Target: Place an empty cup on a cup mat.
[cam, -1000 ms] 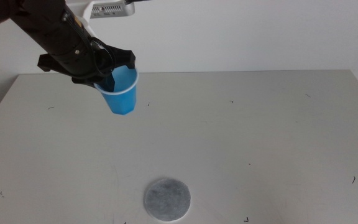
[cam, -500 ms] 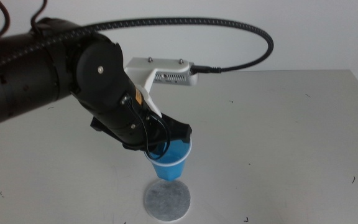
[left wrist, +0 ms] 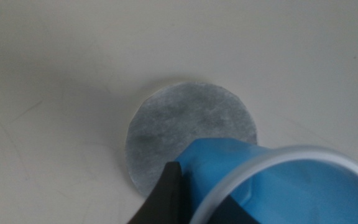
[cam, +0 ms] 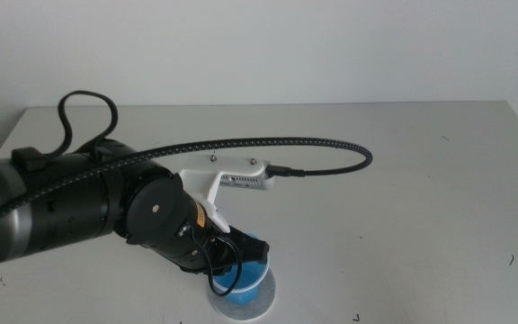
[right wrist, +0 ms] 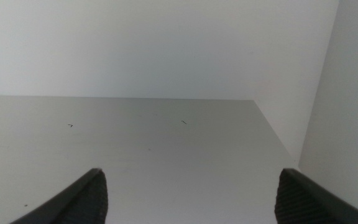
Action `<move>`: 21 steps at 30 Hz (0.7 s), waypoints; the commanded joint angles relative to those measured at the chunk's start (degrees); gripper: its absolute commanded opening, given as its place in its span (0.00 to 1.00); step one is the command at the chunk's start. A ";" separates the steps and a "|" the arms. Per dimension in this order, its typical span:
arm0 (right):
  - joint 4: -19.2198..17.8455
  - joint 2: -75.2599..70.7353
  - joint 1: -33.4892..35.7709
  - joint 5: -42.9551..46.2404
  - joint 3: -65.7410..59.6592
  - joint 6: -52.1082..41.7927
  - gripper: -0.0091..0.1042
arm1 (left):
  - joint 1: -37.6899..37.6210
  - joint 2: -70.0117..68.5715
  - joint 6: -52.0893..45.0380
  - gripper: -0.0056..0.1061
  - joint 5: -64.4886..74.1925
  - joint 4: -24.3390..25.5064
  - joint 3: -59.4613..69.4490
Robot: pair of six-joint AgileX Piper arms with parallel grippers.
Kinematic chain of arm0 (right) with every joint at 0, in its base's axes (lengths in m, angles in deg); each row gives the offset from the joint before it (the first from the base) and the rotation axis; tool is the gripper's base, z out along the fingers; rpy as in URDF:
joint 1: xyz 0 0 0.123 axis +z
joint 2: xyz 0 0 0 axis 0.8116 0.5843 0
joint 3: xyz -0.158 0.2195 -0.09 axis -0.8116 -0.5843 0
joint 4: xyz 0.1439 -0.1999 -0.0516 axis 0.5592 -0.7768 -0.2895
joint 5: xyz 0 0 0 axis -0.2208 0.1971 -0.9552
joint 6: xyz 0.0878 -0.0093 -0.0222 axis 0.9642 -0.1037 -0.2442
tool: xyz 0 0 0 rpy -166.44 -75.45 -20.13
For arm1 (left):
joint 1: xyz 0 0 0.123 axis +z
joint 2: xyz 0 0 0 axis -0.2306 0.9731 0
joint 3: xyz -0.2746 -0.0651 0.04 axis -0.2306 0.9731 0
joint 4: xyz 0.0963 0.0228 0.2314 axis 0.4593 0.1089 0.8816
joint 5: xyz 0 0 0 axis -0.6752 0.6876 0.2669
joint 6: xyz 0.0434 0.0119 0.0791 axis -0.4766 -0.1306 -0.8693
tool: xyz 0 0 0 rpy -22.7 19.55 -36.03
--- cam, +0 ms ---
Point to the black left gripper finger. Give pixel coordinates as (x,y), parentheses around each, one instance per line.
(252,246)

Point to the blue plastic cup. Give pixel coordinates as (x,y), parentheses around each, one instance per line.
(250,281)

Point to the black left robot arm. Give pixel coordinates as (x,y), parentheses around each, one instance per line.
(61,202)

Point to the grey round cup mat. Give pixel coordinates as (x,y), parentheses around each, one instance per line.
(263,303)

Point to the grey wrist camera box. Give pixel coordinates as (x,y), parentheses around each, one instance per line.
(247,182)

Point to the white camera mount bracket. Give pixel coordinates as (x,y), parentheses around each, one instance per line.
(205,177)

